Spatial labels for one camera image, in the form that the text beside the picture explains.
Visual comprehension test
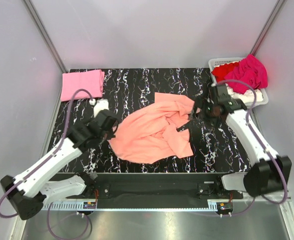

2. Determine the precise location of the salmon orange t shirt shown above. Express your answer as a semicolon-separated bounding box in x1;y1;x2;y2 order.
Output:
109;92;194;164

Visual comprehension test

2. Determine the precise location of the magenta crumpled t shirt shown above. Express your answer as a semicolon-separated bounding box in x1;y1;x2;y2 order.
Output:
224;54;268;90

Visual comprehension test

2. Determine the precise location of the white crumpled t shirt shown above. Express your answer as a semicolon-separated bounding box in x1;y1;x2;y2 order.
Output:
226;84;263;104

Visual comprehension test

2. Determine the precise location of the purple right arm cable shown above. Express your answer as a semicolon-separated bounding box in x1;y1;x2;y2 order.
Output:
216;79;289;216

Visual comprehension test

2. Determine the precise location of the electronics board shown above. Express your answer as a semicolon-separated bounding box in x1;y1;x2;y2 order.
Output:
217;202;233;212
83;201;97;209

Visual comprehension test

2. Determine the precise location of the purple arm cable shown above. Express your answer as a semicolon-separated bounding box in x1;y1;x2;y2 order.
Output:
216;79;289;216
0;88;95;240

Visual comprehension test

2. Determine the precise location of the right aluminium frame post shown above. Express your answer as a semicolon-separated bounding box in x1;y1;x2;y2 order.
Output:
250;0;287;56

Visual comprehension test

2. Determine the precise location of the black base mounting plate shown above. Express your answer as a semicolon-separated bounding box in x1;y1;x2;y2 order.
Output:
66;172;245;210

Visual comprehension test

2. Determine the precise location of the aluminium frame post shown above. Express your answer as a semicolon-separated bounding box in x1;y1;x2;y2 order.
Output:
250;0;287;56
22;0;68;73

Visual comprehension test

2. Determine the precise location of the right electronics board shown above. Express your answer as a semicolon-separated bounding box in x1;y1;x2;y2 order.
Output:
217;202;233;212

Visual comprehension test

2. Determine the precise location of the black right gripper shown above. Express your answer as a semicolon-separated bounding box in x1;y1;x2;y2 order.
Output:
187;95;221;129

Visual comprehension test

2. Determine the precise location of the red crumpled t shirt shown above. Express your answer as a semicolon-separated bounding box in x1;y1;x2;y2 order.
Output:
211;62;239;82

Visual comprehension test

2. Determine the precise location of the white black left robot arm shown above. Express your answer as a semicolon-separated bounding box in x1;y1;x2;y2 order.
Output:
0;109;119;220

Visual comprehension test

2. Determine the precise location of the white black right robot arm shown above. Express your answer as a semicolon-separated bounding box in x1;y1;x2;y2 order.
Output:
190;83;292;204

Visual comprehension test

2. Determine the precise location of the white plastic laundry basket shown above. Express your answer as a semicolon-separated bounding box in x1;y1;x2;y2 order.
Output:
208;57;269;110

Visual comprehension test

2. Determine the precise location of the left electronics board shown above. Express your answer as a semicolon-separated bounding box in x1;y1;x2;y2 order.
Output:
83;201;97;209

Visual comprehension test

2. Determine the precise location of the folded pink t shirt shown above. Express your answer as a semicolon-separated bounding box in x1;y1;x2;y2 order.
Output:
60;69;105;102

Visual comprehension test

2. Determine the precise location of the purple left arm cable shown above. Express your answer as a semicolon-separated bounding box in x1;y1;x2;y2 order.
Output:
0;88;95;240

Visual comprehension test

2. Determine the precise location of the left aluminium frame post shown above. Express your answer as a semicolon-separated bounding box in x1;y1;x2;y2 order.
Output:
22;0;68;73

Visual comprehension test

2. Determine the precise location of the grey slotted cable duct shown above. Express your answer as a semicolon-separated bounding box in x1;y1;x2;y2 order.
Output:
42;199;230;214

